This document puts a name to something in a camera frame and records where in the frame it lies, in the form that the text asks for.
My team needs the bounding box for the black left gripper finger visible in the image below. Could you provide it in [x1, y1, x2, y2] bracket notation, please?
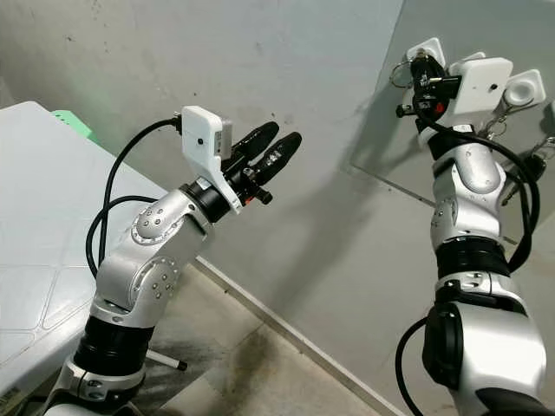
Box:
[253, 132, 303, 187]
[232, 121, 280, 159]

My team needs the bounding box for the grey glossy hook board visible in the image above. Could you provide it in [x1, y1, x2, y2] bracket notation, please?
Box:
[349, 0, 555, 245]

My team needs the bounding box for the dark hanging key bunch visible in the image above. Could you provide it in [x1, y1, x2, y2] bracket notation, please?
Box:
[501, 130, 555, 209]

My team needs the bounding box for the light green plastic item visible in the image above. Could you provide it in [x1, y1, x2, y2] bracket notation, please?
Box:
[49, 110, 95, 144]

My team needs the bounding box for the white plastic folding table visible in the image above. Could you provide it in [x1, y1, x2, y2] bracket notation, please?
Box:
[0, 101, 188, 410]

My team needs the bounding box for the white square wall hook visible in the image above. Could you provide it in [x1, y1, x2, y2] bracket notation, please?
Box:
[406, 37, 446, 66]

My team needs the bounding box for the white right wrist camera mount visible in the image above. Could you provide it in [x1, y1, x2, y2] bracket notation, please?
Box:
[434, 52, 514, 118]

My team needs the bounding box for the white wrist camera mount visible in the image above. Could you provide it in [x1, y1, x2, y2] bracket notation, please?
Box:
[180, 106, 244, 213]
[434, 52, 514, 118]

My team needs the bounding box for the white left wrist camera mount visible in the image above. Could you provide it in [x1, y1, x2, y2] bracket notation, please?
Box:
[180, 106, 244, 213]

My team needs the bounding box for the silver hanging keychain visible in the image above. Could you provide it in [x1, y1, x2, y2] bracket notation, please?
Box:
[481, 97, 521, 141]

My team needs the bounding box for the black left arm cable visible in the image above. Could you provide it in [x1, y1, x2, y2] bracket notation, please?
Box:
[85, 117, 183, 278]

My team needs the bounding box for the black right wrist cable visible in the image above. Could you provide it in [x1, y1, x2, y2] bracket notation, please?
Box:
[425, 104, 541, 274]

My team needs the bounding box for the black right shoulder cable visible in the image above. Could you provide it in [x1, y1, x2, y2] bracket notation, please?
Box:
[395, 316, 434, 416]

